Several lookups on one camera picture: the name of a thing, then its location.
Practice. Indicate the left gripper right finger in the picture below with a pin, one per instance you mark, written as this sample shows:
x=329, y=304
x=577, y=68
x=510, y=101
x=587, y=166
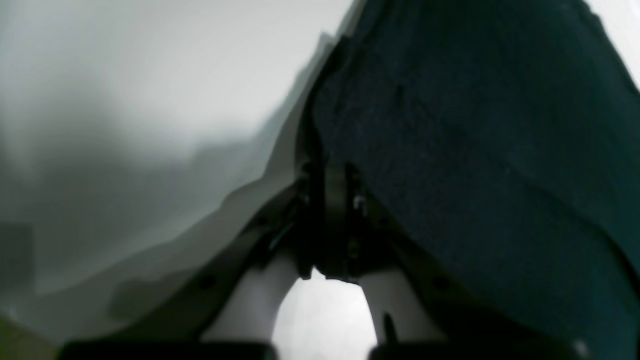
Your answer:
x=419, y=311

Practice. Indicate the black T-shirt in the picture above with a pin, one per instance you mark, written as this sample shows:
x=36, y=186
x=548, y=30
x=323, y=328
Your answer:
x=503, y=136

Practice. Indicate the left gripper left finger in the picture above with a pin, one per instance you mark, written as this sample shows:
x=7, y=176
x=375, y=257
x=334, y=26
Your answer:
x=227, y=309

